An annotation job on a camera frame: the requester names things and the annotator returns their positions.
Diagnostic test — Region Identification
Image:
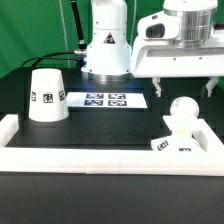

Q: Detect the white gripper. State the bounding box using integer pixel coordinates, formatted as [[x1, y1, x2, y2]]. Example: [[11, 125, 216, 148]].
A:
[[131, 9, 224, 97]]

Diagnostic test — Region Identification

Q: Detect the white lamp bulb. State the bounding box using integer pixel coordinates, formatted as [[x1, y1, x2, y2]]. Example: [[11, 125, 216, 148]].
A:
[[170, 96, 199, 117]]

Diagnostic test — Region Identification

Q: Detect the white lamp base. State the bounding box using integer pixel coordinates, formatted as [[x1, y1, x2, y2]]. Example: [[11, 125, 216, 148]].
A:
[[151, 115, 205, 152]]

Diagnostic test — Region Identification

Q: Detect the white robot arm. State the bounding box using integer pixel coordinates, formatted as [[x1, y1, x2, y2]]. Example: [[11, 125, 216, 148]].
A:
[[82, 0, 224, 93]]

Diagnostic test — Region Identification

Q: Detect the white lamp shade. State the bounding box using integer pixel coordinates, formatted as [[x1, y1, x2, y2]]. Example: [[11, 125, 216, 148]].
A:
[[29, 68, 69, 122]]

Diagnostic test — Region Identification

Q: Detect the white marker sheet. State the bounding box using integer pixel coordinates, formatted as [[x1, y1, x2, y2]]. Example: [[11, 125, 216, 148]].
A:
[[66, 92, 147, 109]]

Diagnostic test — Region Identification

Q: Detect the white foam border wall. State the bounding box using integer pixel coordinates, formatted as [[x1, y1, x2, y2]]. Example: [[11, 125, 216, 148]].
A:
[[0, 114, 224, 176]]

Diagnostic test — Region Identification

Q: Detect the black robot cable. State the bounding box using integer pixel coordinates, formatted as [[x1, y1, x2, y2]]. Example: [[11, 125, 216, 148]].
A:
[[20, 0, 88, 69]]

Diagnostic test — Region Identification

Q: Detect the grey thin cable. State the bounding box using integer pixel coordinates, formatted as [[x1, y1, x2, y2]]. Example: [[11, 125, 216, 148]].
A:
[[58, 0, 72, 69]]

